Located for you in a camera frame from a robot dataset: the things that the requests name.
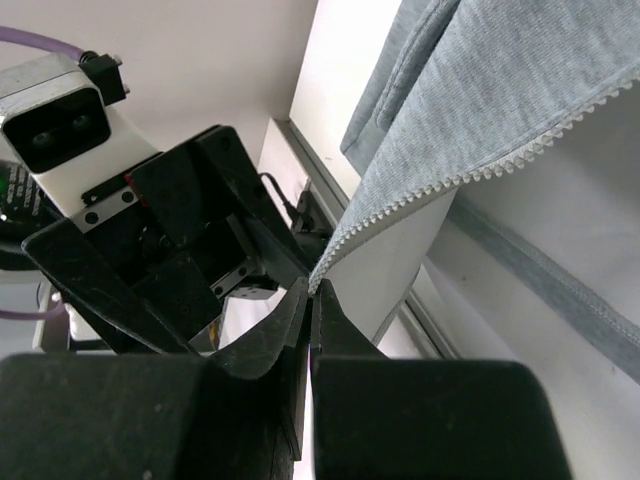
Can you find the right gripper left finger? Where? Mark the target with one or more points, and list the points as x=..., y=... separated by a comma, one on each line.
x=237, y=414

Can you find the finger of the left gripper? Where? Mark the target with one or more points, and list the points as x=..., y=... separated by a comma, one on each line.
x=234, y=176
x=88, y=283

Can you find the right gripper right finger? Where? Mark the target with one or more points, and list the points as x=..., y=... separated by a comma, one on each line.
x=382, y=418

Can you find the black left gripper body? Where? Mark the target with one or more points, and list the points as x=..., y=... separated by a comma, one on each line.
x=172, y=248

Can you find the grey zip-up jacket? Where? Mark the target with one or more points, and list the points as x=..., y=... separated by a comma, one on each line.
x=529, y=110

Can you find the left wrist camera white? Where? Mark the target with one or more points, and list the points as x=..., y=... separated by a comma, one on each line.
x=58, y=117

